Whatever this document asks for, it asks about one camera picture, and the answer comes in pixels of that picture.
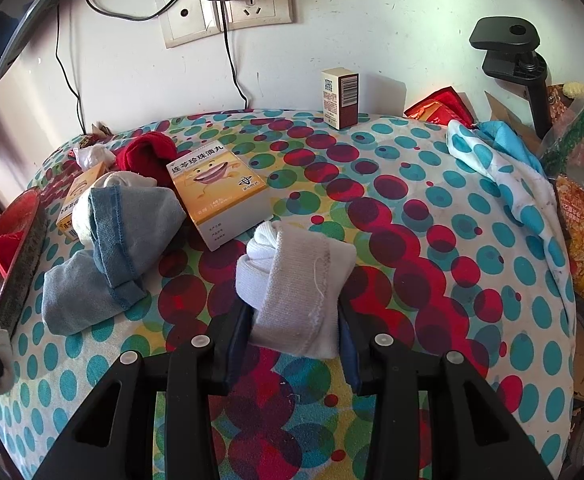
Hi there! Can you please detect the red foil packet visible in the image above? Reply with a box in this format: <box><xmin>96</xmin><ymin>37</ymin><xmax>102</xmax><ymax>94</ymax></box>
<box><xmin>404</xmin><ymin>87</ymin><xmax>475</xmax><ymax>128</ymax></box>

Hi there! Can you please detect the light blue cloth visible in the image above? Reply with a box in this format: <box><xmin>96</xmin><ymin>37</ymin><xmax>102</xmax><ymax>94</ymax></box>
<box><xmin>482</xmin><ymin>121</ymin><xmax>543</xmax><ymax>171</ymax></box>

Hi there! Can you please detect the computer monitor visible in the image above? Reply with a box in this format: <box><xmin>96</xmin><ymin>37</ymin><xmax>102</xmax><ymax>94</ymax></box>
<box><xmin>0</xmin><ymin>0</ymin><xmax>93</xmax><ymax>91</ymax></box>

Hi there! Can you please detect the thin black monitor cable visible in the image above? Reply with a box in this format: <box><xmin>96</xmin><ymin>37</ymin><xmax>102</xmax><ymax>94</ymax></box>
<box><xmin>83</xmin><ymin>0</ymin><xmax>162</xmax><ymax>22</ymax></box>

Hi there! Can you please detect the large yellow medicine box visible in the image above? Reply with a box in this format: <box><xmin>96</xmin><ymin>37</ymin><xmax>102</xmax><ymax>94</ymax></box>
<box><xmin>166</xmin><ymin>144</ymin><xmax>274</xmax><ymax>252</ymax></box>

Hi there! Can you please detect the light blue sock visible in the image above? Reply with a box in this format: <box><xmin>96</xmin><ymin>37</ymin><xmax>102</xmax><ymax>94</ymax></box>
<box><xmin>41</xmin><ymin>249</ymin><xmax>149</xmax><ymax>336</ymax></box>

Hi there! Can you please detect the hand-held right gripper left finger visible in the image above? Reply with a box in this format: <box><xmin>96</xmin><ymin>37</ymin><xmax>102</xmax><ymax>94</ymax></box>
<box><xmin>31</xmin><ymin>304</ymin><xmax>253</xmax><ymax>480</ymax></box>

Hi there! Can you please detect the grey-blue sock bundle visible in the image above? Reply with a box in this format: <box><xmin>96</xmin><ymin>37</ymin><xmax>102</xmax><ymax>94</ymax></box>
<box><xmin>74</xmin><ymin>171</ymin><xmax>188</xmax><ymax>308</ymax></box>

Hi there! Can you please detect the white coaxial wall socket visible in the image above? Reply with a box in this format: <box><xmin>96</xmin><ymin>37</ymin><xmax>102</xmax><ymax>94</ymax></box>
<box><xmin>158</xmin><ymin>0</ymin><xmax>223</xmax><ymax>50</ymax></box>

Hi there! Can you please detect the black adapter cable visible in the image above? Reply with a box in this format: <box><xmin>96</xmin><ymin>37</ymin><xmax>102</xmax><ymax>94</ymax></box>
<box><xmin>221</xmin><ymin>24</ymin><xmax>251</xmax><ymax>109</ymax></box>

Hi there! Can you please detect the black clamp stand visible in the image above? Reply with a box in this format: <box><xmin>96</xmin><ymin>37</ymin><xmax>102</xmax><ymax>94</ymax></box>
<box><xmin>469</xmin><ymin>16</ymin><xmax>555</xmax><ymax>140</ymax></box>

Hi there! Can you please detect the red round basin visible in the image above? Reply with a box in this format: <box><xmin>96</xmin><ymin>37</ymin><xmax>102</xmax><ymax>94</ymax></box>
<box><xmin>0</xmin><ymin>187</ymin><xmax>49</xmax><ymax>331</ymax></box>

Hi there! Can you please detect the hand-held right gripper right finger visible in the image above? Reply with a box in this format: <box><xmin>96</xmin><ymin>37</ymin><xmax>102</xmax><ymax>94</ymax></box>
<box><xmin>337</xmin><ymin>297</ymin><xmax>540</xmax><ymax>480</ymax></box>

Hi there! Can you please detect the polka dot tablecloth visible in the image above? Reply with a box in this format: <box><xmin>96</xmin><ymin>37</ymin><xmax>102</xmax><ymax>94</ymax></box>
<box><xmin>0</xmin><ymin>107</ymin><xmax>580</xmax><ymax>480</ymax></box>

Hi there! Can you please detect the white power wall outlet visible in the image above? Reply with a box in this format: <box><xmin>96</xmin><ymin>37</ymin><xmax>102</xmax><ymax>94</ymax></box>
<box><xmin>219</xmin><ymin>0</ymin><xmax>297</xmax><ymax>31</ymax></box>

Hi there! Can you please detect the cardboard box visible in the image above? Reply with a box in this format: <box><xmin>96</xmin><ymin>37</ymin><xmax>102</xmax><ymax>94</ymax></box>
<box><xmin>484</xmin><ymin>90</ymin><xmax>548</xmax><ymax>136</ymax></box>

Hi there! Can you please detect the small yellow medicine box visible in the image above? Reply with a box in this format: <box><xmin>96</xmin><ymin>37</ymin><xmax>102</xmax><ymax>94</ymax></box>
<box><xmin>58</xmin><ymin>162</ymin><xmax>109</xmax><ymax>243</ymax></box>

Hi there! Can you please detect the red sock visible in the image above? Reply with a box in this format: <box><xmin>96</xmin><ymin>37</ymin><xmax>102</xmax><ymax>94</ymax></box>
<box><xmin>116</xmin><ymin>131</ymin><xmax>179</xmax><ymax>186</ymax></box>
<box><xmin>0</xmin><ymin>232</ymin><xmax>25</xmax><ymax>278</ymax></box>

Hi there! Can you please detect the cream and brown small box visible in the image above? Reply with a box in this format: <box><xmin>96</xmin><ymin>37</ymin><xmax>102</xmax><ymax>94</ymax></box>
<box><xmin>320</xmin><ymin>66</ymin><xmax>360</xmax><ymax>131</ymax></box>

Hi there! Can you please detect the crumpled clear plastic bag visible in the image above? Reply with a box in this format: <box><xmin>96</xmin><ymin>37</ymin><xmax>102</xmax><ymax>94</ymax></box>
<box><xmin>74</xmin><ymin>144</ymin><xmax>115</xmax><ymax>168</ymax></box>

